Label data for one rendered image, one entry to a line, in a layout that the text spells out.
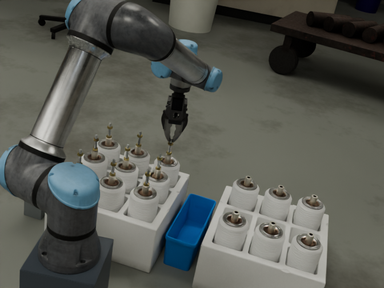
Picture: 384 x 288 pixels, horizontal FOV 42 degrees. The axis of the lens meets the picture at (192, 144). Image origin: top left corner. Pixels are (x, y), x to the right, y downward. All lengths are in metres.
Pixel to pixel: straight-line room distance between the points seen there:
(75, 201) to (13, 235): 0.73
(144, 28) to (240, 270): 0.81
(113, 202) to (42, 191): 0.51
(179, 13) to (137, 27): 3.41
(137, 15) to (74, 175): 0.39
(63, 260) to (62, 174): 0.21
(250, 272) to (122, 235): 0.43
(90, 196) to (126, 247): 0.56
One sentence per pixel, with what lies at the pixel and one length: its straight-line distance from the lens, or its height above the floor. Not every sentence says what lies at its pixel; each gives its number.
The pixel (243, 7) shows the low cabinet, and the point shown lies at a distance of 5.45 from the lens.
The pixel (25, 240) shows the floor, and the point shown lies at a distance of 1.83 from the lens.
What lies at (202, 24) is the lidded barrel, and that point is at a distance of 4.61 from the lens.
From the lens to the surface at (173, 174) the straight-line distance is 1.82.
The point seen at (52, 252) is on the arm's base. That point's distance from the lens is 1.24.
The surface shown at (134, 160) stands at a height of 0.24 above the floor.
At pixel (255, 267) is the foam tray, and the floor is 0.16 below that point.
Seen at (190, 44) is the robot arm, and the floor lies 0.70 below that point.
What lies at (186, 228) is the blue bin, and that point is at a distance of 1.94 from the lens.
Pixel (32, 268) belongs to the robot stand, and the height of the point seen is 0.30.
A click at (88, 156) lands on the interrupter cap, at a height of 0.25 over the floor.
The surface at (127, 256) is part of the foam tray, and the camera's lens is 1.71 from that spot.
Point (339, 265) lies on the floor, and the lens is 2.00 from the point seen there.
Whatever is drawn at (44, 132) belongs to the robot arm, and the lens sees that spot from 1.24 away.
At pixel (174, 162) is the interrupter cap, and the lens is 1.84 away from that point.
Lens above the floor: 1.15
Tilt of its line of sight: 27 degrees down
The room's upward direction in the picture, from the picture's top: 11 degrees clockwise
